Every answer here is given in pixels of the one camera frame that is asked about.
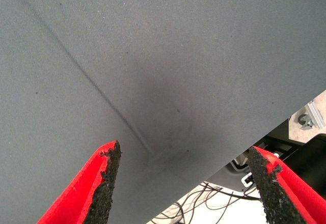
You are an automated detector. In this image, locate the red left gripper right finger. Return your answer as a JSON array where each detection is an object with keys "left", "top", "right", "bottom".
[{"left": 248, "top": 146, "right": 326, "bottom": 224}]

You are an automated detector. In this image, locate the dark grey table cloth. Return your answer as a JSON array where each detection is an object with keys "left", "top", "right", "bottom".
[{"left": 0, "top": 0, "right": 326, "bottom": 224}]

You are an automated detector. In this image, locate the white panel with slot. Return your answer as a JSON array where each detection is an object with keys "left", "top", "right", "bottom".
[{"left": 240, "top": 173, "right": 255, "bottom": 186}]

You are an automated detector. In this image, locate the thin black floor cable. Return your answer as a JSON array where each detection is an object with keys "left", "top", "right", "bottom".
[
  {"left": 152, "top": 183, "right": 245, "bottom": 221},
  {"left": 202, "top": 182, "right": 261, "bottom": 201}
]

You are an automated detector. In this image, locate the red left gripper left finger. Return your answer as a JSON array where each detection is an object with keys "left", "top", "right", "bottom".
[{"left": 37, "top": 140, "right": 123, "bottom": 224}]

